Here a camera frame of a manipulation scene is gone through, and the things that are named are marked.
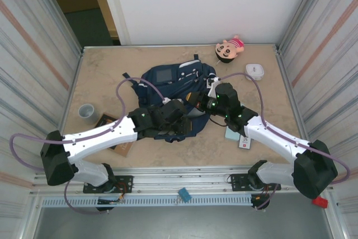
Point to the white square lidded container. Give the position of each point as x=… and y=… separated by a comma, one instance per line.
x=254, y=71

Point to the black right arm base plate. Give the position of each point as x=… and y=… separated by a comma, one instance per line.
x=237, y=183

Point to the cartoon boy plush doll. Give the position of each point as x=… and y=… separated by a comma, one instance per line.
x=225, y=51

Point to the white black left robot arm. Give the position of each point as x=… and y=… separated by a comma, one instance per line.
x=92, y=144

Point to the light blue pencil case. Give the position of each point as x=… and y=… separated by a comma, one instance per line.
x=232, y=135

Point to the brown book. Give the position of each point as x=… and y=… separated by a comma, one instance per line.
x=123, y=149

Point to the blue clip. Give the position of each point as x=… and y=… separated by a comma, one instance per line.
x=185, y=194

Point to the white card pack red logo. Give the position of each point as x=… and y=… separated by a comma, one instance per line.
x=244, y=143

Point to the aluminium rail frame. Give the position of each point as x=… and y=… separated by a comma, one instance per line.
x=181, y=177

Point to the red plastic block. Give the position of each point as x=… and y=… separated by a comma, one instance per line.
x=319, y=202

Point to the navy blue backpack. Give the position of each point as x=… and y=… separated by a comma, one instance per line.
x=173, y=85

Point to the striped enclosure side panel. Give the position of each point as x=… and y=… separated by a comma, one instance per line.
x=330, y=40
x=28, y=54

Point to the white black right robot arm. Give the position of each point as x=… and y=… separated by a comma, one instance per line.
x=279, y=135

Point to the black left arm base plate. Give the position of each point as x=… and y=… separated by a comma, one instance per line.
x=124, y=184

